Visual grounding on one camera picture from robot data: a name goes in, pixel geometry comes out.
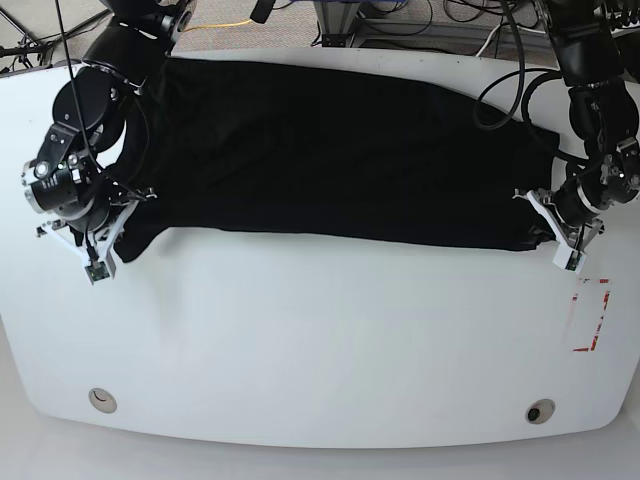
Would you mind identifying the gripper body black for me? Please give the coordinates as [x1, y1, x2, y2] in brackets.
[64, 182, 130, 245]
[552, 177, 608, 227]

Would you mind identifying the black graphic T-shirt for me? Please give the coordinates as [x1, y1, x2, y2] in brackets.
[115, 58, 559, 263]

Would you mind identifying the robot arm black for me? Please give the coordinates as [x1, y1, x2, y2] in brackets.
[534, 1, 639, 227]
[21, 0, 196, 247]

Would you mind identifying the red tape rectangle marking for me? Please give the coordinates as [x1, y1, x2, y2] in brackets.
[566, 278, 612, 353]

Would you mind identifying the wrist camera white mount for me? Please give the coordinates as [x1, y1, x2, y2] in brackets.
[513, 189, 604, 274]
[24, 186, 157, 284]

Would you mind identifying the white cable on floor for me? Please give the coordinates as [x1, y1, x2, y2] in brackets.
[474, 22, 501, 57]

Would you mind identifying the left table cable grommet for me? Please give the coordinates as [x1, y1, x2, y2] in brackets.
[88, 388, 117, 414]

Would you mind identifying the table cable grommet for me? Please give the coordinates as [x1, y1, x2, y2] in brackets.
[88, 388, 117, 414]
[525, 399, 556, 425]

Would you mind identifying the right table cable grommet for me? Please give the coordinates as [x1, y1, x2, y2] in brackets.
[525, 399, 556, 425]

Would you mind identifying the yellow cable on floor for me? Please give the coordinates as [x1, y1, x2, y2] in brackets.
[182, 17, 254, 34]

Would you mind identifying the aluminium frame post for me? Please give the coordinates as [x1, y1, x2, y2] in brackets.
[312, 1, 362, 48]

